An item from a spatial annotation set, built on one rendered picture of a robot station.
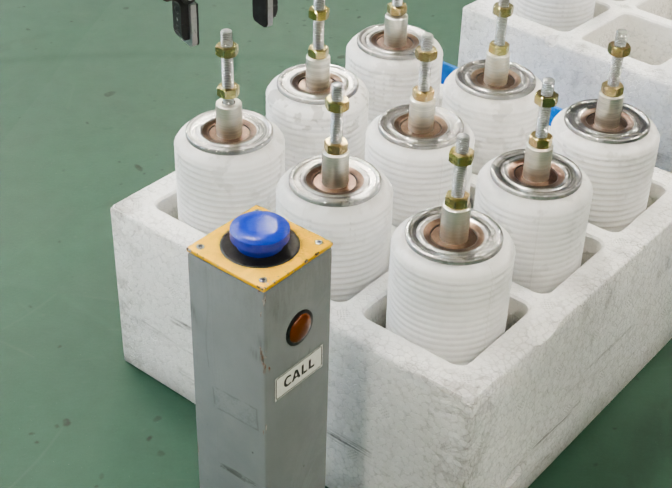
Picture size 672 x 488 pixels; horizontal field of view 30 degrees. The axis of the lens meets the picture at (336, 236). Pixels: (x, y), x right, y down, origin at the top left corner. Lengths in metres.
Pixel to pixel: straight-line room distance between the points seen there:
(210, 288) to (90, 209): 0.63
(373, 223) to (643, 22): 0.62
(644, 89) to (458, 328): 0.52
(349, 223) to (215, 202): 0.14
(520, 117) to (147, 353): 0.41
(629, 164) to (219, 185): 0.35
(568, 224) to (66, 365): 0.51
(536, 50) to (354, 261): 0.52
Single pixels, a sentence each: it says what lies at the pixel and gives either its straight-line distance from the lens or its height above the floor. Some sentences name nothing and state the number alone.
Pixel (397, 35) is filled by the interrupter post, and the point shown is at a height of 0.26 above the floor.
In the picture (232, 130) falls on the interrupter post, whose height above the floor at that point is 0.26.
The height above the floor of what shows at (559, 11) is 0.20.
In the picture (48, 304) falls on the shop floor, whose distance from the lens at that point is 1.32.
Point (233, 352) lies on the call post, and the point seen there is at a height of 0.25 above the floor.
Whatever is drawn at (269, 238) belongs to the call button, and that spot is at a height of 0.33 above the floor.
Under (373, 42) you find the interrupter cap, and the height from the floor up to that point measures 0.25.
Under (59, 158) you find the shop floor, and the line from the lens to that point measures 1.56.
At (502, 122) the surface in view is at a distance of 1.16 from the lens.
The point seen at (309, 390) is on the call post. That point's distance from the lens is 0.90.
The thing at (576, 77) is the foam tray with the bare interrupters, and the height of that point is 0.15.
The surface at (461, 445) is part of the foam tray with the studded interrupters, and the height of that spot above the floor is 0.13.
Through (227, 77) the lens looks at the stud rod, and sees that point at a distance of 1.06.
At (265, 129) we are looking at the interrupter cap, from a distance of 1.09.
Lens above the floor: 0.80
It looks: 35 degrees down
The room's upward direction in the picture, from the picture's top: 2 degrees clockwise
